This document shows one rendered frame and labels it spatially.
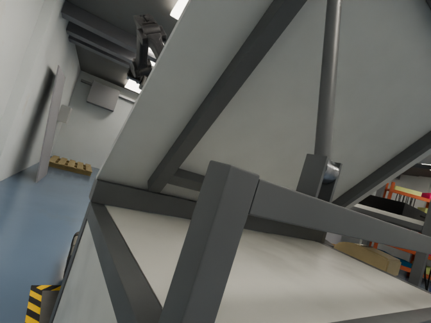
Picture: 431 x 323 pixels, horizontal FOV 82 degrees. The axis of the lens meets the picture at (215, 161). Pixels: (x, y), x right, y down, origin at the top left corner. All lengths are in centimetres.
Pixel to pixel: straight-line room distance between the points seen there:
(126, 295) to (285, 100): 59
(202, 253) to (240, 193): 6
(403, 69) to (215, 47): 56
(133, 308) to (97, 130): 817
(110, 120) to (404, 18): 810
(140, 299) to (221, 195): 21
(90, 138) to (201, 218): 825
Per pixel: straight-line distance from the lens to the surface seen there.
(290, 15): 58
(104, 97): 814
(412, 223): 143
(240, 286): 52
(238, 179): 23
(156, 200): 84
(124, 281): 41
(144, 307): 37
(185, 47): 58
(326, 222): 35
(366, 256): 157
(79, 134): 847
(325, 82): 40
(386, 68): 87
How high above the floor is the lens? 99
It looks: 2 degrees up
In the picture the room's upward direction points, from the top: 18 degrees clockwise
